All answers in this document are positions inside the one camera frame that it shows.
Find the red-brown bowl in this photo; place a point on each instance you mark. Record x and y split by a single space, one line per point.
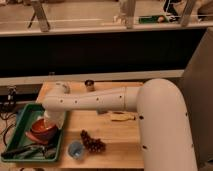
40 131

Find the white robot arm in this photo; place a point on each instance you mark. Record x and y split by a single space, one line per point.
164 127

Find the green plastic tray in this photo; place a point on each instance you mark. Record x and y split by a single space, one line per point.
31 113

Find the small metal cup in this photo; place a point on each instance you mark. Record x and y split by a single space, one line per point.
89 84

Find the brown grape bunch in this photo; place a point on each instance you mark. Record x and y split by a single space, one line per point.
91 144

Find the blue small bowl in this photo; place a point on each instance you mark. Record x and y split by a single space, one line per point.
76 150

